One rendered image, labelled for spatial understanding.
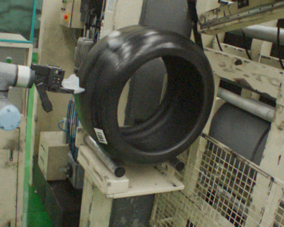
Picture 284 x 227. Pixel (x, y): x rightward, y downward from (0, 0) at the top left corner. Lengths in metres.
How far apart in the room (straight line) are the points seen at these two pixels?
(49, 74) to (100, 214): 0.95
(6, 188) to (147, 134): 0.83
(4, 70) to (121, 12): 0.64
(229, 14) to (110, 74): 0.61
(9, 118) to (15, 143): 0.82
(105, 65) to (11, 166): 0.92
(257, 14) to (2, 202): 1.57
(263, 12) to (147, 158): 0.72
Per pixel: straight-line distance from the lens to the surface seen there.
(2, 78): 1.20
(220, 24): 1.60
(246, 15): 1.49
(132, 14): 1.63
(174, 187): 1.56
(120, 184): 1.41
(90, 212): 1.91
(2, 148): 1.90
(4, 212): 2.09
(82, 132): 1.63
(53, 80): 1.25
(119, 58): 1.24
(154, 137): 1.67
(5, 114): 1.08
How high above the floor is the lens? 1.52
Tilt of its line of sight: 16 degrees down
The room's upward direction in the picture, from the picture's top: 9 degrees clockwise
